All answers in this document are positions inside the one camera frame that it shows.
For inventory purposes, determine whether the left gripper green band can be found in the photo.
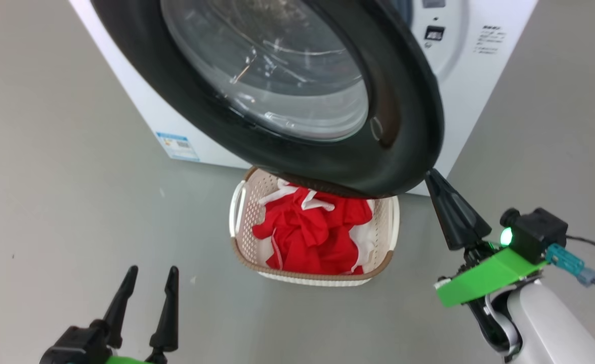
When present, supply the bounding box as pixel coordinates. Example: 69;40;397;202
103;265;180;364

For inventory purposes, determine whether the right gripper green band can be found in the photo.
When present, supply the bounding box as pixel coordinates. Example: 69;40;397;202
424;168;548;308

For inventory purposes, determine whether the black round glass washer door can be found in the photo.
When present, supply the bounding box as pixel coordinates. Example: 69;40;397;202
90;0;445;199

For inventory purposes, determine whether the white front-load washing machine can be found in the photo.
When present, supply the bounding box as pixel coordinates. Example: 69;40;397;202
69;0;539;197

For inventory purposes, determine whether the cream perforated laundry basket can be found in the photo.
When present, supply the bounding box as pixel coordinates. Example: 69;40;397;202
229;167;400;287

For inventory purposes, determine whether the blue energy label sticker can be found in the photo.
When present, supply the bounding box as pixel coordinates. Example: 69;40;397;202
155;132;200;162

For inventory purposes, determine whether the teal cable connector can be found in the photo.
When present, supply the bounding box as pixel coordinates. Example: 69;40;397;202
545;243;595;287

